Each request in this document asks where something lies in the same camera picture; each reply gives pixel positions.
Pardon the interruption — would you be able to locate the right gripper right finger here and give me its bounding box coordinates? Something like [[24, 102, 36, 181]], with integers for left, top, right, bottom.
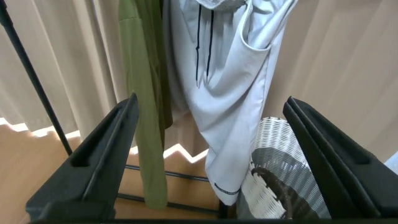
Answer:
[[282, 96, 398, 219]]

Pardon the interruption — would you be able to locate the black clothes rack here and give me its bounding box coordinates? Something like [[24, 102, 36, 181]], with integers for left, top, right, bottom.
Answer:
[[0, 0, 230, 219]]

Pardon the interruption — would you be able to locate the pale grey garment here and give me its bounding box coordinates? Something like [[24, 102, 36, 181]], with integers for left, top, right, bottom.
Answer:
[[161, 0, 299, 207]]

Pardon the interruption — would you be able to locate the beige curtain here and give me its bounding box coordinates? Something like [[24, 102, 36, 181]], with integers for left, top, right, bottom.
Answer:
[[0, 0, 398, 163]]

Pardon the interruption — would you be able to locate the white laundry basket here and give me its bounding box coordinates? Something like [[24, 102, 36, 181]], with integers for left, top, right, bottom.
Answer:
[[235, 116, 332, 220]]

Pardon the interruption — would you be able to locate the green printed shirt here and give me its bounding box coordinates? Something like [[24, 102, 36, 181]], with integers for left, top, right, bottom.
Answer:
[[118, 0, 174, 210]]

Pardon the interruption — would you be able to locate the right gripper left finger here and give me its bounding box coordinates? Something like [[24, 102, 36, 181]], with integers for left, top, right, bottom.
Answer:
[[25, 92, 141, 220]]

